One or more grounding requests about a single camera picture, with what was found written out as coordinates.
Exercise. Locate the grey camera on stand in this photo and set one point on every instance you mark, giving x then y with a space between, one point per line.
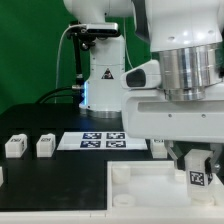
101 29

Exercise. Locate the white block left edge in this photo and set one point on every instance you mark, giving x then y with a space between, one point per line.
1 177

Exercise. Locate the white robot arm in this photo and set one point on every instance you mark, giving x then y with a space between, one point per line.
186 34

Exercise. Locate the white front rail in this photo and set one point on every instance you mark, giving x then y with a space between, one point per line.
79 218

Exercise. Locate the white marker sheet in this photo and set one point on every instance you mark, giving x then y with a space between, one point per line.
100 141

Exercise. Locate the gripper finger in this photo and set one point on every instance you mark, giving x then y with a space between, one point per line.
176 154
213 166

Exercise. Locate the white square table top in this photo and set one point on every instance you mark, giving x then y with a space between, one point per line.
147 184

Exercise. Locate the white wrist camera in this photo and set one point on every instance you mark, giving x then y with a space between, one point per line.
145 76

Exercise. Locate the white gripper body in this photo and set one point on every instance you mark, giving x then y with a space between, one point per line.
147 115

